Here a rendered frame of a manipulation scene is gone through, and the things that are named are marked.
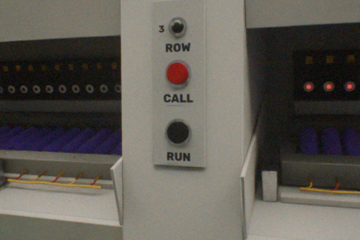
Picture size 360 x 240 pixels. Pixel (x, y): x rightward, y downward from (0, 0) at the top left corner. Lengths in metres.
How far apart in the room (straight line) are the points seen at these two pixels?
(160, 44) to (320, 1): 0.11
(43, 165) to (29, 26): 0.14
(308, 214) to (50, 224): 0.21
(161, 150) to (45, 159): 0.15
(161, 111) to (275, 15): 0.11
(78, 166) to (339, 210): 0.23
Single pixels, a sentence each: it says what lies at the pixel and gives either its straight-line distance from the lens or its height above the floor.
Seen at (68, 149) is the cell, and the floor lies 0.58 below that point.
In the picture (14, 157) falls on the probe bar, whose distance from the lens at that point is 0.43.
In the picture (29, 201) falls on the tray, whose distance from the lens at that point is 0.39.
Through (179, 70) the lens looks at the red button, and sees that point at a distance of 0.28.
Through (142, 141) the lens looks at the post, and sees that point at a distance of 0.30.
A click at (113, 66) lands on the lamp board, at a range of 0.49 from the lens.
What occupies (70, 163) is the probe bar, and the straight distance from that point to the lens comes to 0.39.
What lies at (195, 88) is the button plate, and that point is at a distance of 0.28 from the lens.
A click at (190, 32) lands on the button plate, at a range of 0.28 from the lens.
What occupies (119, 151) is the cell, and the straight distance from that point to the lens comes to 0.40.
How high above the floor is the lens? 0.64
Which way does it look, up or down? 2 degrees down
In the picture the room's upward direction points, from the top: straight up
